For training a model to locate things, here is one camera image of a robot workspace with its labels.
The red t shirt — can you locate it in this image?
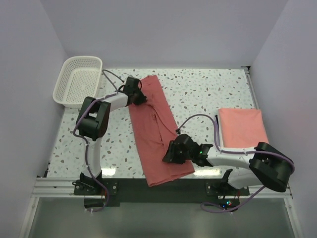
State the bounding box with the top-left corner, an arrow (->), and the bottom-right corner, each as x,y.
128,75 -> 194,187

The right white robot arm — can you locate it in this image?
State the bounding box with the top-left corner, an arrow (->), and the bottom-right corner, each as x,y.
162,134 -> 295,192

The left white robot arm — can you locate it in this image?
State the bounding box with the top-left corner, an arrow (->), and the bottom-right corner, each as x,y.
72,76 -> 147,196

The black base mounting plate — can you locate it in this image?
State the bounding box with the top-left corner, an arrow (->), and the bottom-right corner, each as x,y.
83,178 -> 250,208

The white plastic basket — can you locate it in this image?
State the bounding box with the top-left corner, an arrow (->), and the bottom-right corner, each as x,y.
53,56 -> 103,109

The folded salmon t shirt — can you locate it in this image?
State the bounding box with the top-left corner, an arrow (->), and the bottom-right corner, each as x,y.
218,108 -> 269,148

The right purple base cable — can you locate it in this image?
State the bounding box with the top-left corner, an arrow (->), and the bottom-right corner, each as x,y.
200,185 -> 267,214

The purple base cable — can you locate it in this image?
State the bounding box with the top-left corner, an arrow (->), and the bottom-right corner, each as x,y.
200,185 -> 267,214
84,173 -> 111,213

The aluminium frame rail right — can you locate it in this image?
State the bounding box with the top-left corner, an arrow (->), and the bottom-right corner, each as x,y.
243,66 -> 302,238

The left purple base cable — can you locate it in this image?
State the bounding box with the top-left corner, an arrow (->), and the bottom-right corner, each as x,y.
84,173 -> 111,213

